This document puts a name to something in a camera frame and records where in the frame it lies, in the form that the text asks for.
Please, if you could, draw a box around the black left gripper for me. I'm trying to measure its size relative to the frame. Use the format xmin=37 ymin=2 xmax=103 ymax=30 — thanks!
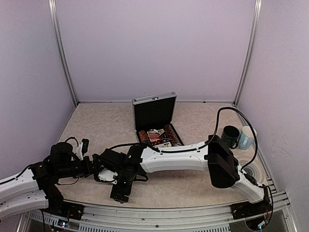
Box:
xmin=56 ymin=152 xmax=100 ymax=178

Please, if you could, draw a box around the red playing card deck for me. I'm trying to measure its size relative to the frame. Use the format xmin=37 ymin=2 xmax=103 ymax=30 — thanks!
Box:
xmin=147 ymin=129 xmax=165 ymax=143

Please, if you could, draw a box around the aluminium poker chip case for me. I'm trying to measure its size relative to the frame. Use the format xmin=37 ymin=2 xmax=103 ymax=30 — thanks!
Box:
xmin=132 ymin=91 xmax=183 ymax=147

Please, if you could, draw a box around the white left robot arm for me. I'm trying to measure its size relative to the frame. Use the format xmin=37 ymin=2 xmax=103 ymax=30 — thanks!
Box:
xmin=0 ymin=139 xmax=95 ymax=218

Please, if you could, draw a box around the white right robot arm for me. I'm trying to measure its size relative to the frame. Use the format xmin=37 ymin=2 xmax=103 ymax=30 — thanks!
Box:
xmin=98 ymin=135 xmax=268 ymax=215

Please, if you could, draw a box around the dark red chip row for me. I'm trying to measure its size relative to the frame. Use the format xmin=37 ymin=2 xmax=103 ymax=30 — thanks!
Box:
xmin=165 ymin=124 xmax=182 ymax=146

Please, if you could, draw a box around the dark green mug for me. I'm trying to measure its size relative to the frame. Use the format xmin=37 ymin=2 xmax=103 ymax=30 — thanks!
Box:
xmin=221 ymin=125 xmax=240 ymax=149

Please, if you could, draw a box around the light blue mug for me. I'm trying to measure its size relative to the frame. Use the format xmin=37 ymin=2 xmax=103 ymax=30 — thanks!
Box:
xmin=238 ymin=126 xmax=254 ymax=150

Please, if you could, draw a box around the grey striped plate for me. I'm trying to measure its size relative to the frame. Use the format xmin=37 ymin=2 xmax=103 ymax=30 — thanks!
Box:
xmin=237 ymin=156 xmax=267 ymax=185

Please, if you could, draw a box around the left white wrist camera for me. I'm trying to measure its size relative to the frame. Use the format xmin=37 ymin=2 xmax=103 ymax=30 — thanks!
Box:
xmin=76 ymin=138 xmax=89 ymax=160

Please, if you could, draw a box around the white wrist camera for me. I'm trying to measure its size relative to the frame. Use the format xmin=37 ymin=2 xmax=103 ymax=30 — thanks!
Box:
xmin=97 ymin=169 xmax=118 ymax=184
xmin=76 ymin=138 xmax=89 ymax=160

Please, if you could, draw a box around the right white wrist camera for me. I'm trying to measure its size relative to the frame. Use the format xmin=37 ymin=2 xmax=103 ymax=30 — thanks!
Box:
xmin=97 ymin=169 xmax=118 ymax=184

